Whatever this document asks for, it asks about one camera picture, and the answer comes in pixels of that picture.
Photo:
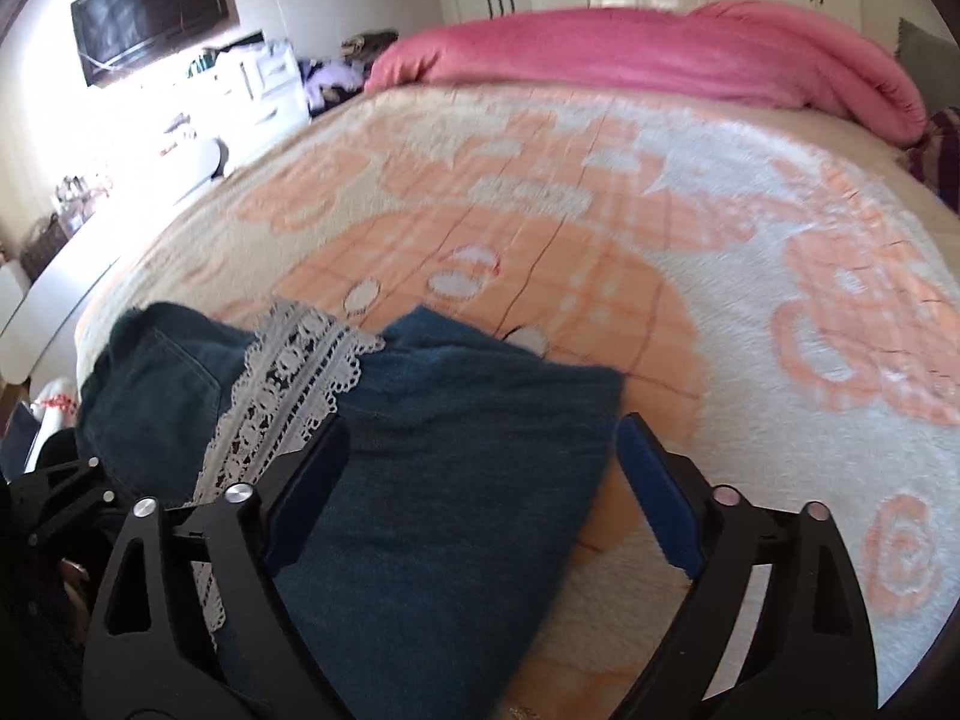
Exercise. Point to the blue denim pants lace trim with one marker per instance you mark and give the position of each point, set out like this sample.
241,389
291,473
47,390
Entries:
450,502

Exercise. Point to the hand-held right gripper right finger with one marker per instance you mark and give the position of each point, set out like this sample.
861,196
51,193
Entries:
660,496

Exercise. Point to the black wall television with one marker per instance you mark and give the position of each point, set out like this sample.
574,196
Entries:
150,15

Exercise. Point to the peach patterned fleece blanket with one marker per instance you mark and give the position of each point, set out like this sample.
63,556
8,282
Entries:
675,240

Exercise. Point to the brown woven handbag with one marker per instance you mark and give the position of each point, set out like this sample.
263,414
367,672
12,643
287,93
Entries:
45,246

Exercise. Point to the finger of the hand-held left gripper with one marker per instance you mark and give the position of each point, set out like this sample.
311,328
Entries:
67,516

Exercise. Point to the pile of clothes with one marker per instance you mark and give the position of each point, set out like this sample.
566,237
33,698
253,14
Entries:
345,71

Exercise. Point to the pink comforter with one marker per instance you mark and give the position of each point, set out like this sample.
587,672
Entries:
637,52

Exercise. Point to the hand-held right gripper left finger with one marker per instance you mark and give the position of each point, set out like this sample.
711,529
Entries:
300,496

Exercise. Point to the purple striped pillow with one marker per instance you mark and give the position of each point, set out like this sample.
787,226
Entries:
937,157

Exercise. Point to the white drawer cabinet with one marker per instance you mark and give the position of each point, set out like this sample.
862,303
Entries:
262,79

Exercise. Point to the white red-dotted cloth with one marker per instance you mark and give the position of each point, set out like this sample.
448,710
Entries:
58,399

